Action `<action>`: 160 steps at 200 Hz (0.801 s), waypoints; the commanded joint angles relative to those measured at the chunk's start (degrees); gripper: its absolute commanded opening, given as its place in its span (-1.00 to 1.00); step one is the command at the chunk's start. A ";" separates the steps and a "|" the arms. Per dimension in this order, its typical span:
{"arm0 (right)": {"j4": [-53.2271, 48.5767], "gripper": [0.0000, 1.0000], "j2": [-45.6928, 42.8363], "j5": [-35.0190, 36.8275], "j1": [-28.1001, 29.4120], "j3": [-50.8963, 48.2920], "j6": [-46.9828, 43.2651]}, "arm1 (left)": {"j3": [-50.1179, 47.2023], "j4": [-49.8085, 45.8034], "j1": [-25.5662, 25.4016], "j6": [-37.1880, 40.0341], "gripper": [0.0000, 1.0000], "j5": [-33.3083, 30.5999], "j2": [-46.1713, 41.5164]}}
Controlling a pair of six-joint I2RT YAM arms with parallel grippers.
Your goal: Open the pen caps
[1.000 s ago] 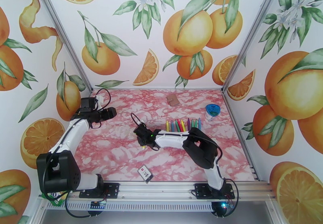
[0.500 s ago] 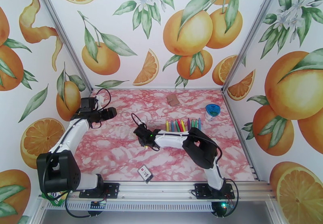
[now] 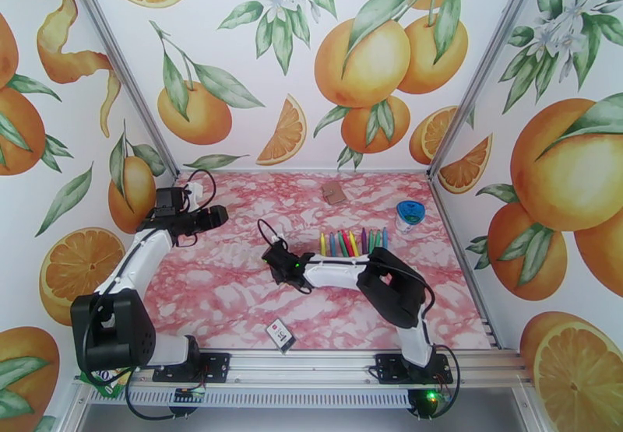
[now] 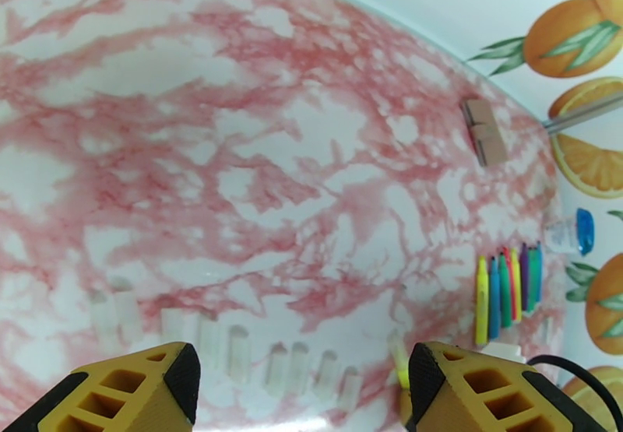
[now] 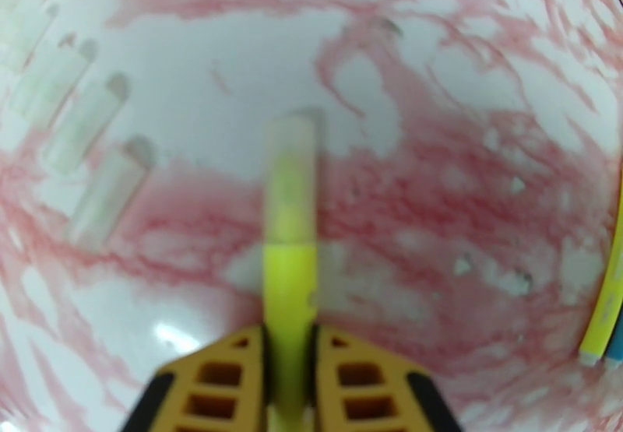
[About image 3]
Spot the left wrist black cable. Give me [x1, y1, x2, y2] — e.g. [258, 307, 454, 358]
[177, 169, 217, 248]

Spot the base black cable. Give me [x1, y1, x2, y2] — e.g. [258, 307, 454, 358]
[430, 345, 462, 420]
[124, 372, 195, 421]

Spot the aluminium frame post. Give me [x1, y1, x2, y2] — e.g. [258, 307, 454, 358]
[60, 0, 181, 177]
[428, 0, 554, 181]

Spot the green yellow candy bag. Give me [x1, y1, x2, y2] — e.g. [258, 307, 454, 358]
[77, 369, 133, 400]

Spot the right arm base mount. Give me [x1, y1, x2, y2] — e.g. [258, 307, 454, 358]
[375, 353, 454, 385]

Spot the small circuit board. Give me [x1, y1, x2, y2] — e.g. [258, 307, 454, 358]
[174, 385, 206, 405]

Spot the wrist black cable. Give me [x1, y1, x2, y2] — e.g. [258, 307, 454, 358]
[256, 219, 314, 296]
[177, 169, 217, 248]

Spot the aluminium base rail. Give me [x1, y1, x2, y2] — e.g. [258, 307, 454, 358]
[72, 347, 534, 389]

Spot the right base black cable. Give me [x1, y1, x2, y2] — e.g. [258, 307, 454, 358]
[430, 345, 462, 420]

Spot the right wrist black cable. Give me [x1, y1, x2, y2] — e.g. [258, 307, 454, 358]
[256, 219, 314, 296]

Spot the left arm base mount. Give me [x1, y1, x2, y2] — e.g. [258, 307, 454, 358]
[152, 351, 231, 384]

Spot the black card box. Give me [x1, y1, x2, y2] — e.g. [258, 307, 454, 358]
[266, 318, 297, 355]

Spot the blue lid plastic cup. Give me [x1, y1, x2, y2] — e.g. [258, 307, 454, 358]
[395, 200, 427, 236]

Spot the slotted cable tray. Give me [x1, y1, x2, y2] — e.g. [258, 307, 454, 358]
[87, 388, 415, 409]

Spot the black puck with green light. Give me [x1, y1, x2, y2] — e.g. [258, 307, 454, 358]
[407, 386, 451, 420]

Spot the left base black cable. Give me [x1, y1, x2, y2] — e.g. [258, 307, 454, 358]
[124, 372, 195, 421]

